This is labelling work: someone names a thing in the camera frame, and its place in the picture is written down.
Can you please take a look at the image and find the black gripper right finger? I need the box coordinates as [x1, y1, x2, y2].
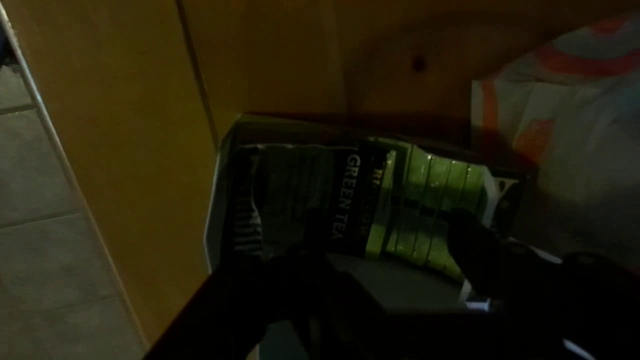
[444, 210, 569, 317]

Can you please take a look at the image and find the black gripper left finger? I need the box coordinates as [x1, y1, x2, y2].
[261, 226, 375, 325]

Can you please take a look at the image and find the green tea box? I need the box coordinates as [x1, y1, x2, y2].
[199, 111, 537, 317]

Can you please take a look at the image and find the wooden dresser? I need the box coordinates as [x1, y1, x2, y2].
[1, 0, 640, 356]

